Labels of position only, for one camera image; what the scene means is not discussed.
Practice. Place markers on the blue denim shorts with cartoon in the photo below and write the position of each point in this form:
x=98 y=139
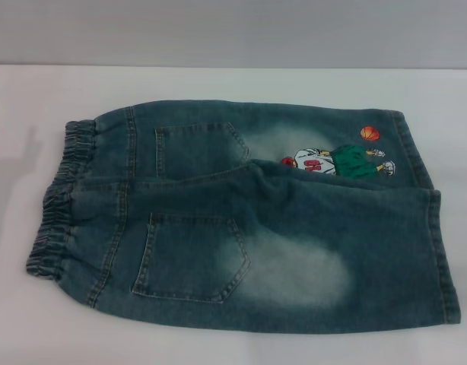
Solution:
x=279 y=235

